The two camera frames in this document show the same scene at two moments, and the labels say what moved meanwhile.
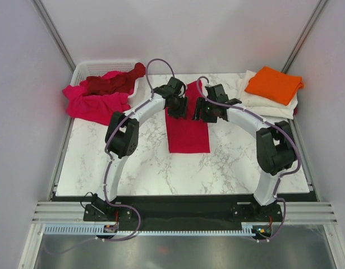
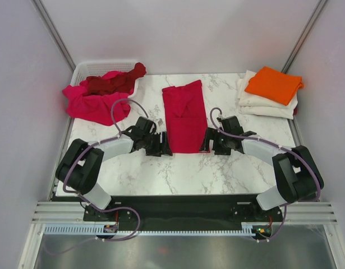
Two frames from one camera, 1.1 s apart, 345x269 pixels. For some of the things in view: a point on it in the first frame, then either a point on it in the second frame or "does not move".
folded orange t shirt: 274,85 does not move
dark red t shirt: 99,86 does not move
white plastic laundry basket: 83,70 does not move
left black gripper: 181,112 → 157,151
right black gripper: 198,105 → 212,134
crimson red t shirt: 185,134 does not move
